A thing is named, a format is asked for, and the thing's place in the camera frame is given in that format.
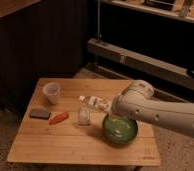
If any wooden shelf with items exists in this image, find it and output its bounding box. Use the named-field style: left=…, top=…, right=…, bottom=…
left=102, top=0, right=194, bottom=24

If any small clear glass jar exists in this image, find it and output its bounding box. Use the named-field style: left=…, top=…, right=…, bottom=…
left=78, top=107, right=90, bottom=126

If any dark grey sponge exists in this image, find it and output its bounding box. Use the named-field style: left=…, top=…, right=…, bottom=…
left=29, top=109, right=51, bottom=119

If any green ceramic bowl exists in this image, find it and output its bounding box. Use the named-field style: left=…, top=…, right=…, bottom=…
left=102, top=115, right=138, bottom=144

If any wooden table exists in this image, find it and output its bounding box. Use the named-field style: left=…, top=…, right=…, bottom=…
left=7, top=78, right=161, bottom=166

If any orange carrot toy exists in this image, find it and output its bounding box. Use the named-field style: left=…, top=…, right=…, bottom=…
left=49, top=112, right=69, bottom=125

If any vertical metal pole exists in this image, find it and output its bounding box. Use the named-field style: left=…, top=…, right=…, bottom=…
left=97, top=0, right=101, bottom=41

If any grey metal rail bench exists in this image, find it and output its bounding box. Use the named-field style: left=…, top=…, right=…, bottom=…
left=87, top=38, right=194, bottom=91

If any clear plastic bottle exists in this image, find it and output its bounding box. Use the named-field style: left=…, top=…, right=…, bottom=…
left=79, top=96, right=111, bottom=114

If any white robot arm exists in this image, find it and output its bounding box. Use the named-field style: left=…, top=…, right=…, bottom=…
left=112, top=80, right=194, bottom=138

